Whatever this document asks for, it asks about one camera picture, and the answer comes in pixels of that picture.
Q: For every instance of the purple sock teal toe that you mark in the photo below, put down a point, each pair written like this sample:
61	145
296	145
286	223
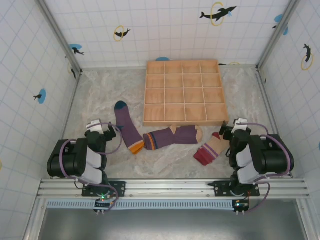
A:
127	125

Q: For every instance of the beige sock red toe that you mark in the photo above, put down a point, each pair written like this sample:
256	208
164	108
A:
212	147

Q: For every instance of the purple sock beige toe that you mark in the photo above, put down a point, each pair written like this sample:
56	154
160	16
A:
185	136

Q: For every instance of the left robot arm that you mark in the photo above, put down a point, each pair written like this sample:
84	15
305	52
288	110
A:
67	160

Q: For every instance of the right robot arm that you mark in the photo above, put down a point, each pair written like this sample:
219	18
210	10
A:
275	160

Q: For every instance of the wooden compartment tray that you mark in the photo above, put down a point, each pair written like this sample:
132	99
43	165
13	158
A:
175	100

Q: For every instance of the blue oval shark sticker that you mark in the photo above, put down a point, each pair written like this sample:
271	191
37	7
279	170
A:
76	48

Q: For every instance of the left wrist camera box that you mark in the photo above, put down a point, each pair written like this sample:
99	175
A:
95	126

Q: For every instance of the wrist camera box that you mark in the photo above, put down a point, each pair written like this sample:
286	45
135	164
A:
242	125
95	126

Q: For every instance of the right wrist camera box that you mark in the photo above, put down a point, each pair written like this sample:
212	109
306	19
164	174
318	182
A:
242	125

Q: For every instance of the aluminium table side rail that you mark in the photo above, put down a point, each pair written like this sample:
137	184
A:
70	110
274	115

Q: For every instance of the aluminium table end rail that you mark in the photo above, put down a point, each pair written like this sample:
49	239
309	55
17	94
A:
112	67

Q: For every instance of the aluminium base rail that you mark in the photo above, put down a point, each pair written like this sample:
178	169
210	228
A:
162	187

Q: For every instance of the aluminium corner post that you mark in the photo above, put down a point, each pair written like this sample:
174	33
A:
60	35
275	37

